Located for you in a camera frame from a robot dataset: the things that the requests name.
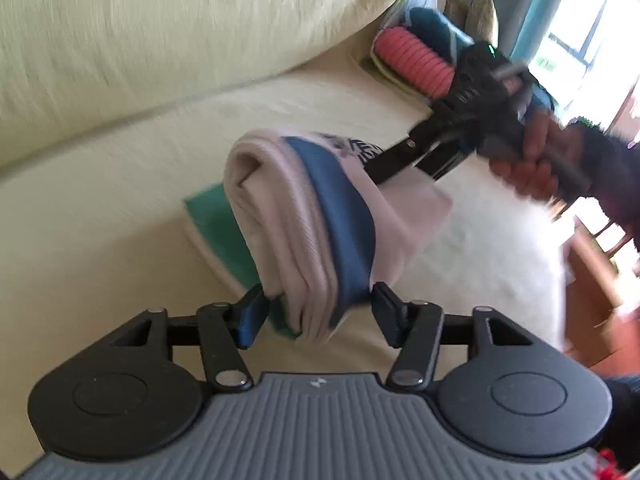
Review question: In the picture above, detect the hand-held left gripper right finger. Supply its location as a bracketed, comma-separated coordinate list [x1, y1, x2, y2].
[372, 281, 533, 391]

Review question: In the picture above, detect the sofa with light green cover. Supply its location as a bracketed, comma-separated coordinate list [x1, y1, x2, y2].
[0, 0, 576, 476]

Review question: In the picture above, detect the teal patterned blanket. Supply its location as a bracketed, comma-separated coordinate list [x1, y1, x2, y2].
[402, 6, 558, 116]

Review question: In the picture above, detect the teal curtain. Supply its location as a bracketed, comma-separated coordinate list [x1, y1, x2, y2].
[445, 0, 581, 66]

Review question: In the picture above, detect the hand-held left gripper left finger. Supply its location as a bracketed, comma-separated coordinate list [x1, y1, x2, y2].
[107, 285, 271, 392]

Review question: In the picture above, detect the yellow zigzag pillow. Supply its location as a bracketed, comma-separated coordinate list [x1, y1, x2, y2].
[447, 0, 501, 48]

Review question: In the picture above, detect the person's right hand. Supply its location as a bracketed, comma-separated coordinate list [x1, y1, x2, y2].
[487, 110, 568, 201]

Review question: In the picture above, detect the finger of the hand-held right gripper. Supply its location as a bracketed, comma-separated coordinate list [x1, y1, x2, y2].
[367, 110, 453, 185]
[417, 135, 473, 180]

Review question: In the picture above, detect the cardboard box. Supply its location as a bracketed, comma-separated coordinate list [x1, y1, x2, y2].
[565, 230, 640, 376]

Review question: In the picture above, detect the red tag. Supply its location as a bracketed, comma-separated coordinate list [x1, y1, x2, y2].
[594, 447, 623, 478]

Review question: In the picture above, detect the grey and green towel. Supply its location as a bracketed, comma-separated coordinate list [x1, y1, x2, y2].
[181, 184, 306, 338]

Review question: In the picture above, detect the pink knitted blanket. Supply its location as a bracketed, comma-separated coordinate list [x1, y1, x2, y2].
[374, 26, 457, 100]

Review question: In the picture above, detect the person's right forearm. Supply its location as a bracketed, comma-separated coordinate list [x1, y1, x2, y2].
[562, 117, 640, 256]

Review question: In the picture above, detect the white and blue towel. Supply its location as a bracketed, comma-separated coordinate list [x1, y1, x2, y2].
[222, 129, 456, 348]

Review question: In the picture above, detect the window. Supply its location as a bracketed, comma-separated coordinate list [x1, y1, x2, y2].
[530, 0, 640, 126]

